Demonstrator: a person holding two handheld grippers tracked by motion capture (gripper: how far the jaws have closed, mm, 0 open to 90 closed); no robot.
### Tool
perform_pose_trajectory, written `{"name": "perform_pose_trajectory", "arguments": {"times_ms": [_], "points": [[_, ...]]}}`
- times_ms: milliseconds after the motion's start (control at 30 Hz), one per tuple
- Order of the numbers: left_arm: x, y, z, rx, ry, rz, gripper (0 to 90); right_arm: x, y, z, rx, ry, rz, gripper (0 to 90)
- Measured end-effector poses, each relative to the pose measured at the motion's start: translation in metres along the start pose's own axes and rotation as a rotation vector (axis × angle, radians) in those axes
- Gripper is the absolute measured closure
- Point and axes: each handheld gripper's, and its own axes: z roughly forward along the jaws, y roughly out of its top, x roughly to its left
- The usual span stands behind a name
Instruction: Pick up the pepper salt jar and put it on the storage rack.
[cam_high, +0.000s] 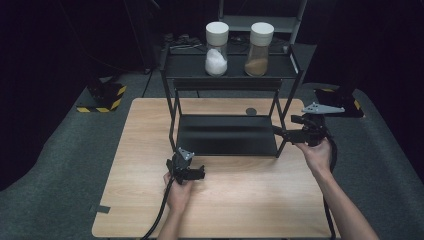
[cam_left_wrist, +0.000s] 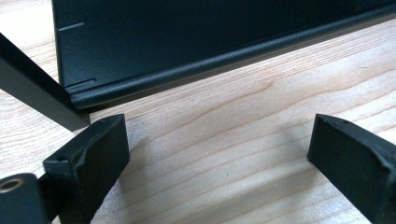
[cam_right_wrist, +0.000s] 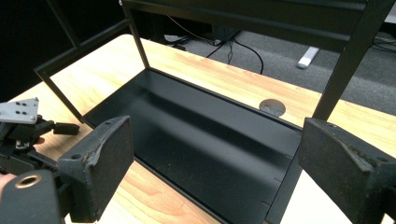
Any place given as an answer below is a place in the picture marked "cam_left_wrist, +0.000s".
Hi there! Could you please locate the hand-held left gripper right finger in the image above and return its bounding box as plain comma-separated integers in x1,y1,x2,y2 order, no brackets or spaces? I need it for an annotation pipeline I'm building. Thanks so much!
306,113,396,224

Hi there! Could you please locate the black two-tier metal rack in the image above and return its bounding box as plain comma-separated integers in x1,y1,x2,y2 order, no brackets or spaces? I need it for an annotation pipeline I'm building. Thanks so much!
0,0,396,133

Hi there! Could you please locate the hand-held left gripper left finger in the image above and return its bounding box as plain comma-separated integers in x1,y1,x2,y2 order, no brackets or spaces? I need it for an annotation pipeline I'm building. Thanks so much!
42,113,131,224

